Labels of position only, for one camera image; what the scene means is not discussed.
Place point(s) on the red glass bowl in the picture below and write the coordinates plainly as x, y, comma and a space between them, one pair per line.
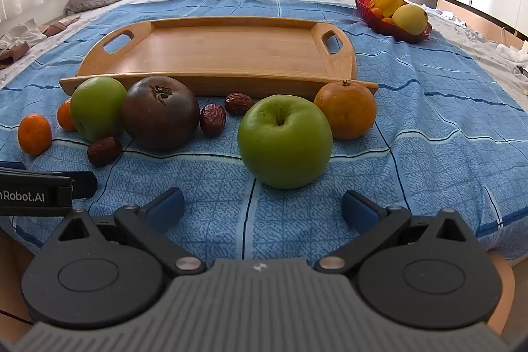
365, 7

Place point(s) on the small mandarin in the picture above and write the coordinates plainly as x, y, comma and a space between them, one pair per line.
35, 135
64, 115

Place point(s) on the blue checked blanket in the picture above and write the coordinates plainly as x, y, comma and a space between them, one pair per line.
412, 129

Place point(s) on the small green apple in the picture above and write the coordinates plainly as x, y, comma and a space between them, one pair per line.
97, 104

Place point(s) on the small orange kumquat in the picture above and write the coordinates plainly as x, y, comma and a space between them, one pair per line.
376, 12
387, 21

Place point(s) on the white cloth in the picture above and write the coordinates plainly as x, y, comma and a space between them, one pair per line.
22, 32

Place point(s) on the white crumpled clothes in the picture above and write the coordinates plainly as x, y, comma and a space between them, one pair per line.
495, 51

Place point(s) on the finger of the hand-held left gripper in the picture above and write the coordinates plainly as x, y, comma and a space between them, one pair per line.
84, 185
11, 165

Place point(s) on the red date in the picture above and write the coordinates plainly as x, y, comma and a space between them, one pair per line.
104, 151
212, 120
239, 103

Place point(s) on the yellow lemon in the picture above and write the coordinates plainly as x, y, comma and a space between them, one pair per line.
409, 19

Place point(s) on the wooden tray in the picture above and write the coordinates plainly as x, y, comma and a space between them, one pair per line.
231, 47

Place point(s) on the large green apple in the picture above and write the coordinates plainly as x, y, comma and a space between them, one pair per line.
284, 146

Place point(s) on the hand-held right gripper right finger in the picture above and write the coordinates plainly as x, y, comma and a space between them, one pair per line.
359, 211

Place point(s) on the large orange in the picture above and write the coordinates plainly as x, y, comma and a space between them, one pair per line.
346, 113

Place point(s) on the yellow starfruit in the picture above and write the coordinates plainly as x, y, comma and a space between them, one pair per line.
387, 1

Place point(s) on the brown cloth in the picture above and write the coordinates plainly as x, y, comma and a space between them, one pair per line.
14, 55
60, 26

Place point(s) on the dark purple tomato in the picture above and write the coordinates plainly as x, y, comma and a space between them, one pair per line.
161, 117

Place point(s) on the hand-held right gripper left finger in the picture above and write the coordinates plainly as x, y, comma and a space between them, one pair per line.
165, 207

